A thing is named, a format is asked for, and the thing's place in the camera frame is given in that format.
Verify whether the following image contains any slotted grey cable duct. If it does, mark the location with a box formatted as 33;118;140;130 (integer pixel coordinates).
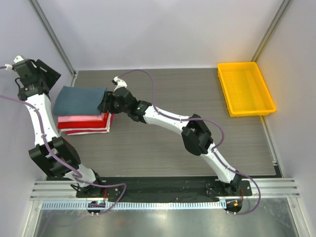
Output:
41;200;226;210

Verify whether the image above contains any yellow plastic tray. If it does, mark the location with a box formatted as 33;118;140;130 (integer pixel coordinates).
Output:
217;62;277;118

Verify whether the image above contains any blue-grey t-shirt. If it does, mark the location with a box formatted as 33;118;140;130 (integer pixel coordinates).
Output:
52;86;107;116

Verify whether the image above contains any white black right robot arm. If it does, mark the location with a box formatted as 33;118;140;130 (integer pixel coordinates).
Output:
98;87;242;196

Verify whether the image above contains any red folded t-shirt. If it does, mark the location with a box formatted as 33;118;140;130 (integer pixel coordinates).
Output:
57;113;112;129

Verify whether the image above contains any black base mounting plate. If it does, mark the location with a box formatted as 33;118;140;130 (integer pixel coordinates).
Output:
76;176;252;198

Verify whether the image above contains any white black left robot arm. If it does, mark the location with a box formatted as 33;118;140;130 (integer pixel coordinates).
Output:
13;55;105;198

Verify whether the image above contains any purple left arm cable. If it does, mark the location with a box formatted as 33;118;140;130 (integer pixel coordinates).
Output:
0;64;127;214

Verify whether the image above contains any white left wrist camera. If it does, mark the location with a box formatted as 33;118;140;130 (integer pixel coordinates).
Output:
4;55;25;71

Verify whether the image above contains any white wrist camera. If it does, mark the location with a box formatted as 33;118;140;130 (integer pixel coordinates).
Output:
112;77;127;91
4;55;25;71

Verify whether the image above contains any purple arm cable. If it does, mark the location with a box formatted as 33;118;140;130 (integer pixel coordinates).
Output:
118;70;262;216
0;64;127;214

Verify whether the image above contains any aluminium corner post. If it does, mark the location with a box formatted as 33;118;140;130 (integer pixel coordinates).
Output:
251;0;293;62
28;0;76;78

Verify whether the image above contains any aluminium frame rail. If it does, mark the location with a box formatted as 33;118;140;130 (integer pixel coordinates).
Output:
31;178;300;202

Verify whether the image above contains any right aluminium corner post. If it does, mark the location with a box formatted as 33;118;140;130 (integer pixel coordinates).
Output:
251;0;293;62

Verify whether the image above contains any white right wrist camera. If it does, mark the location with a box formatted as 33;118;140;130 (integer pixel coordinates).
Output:
112;77;127;91

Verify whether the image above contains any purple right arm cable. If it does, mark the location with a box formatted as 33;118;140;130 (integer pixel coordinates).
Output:
118;70;262;216

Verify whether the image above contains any left aluminium corner post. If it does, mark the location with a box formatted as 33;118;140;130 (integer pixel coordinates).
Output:
28;0;76;78

